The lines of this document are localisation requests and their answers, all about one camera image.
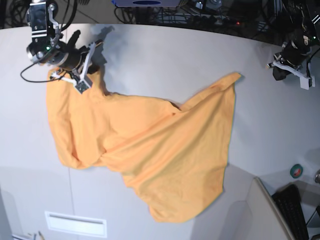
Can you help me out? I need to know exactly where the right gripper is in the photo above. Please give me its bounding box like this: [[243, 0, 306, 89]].
[[26, 30, 103, 94]]

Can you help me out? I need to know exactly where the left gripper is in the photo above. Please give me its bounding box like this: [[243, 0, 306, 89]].
[[266, 29, 316, 89]]

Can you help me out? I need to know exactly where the orange t-shirt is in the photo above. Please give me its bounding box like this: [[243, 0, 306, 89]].
[[46, 72, 241, 223]]

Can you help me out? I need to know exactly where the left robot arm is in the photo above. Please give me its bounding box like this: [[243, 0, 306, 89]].
[[266, 0, 320, 90]]

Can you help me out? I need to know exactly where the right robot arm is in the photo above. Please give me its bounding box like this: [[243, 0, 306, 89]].
[[26, 0, 103, 94]]

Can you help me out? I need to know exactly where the blue and white box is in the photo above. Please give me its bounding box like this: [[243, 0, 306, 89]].
[[111, 0, 182, 7]]

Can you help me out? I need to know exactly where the green tape roll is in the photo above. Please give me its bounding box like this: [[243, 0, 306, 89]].
[[289, 163, 304, 179]]

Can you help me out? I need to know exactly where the silver knob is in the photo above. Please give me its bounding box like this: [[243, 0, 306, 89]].
[[314, 170, 320, 184]]

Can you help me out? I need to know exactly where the black keyboard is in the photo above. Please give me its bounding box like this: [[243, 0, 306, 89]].
[[271, 184, 309, 240]]

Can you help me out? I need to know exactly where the grey desk partition panel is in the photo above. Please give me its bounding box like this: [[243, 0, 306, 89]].
[[246, 177, 295, 240]]

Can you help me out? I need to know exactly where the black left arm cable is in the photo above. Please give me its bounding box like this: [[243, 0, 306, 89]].
[[304, 47, 320, 81]]

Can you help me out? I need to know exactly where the white cable tray slot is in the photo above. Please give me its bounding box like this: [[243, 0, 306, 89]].
[[44, 211, 108, 238]]

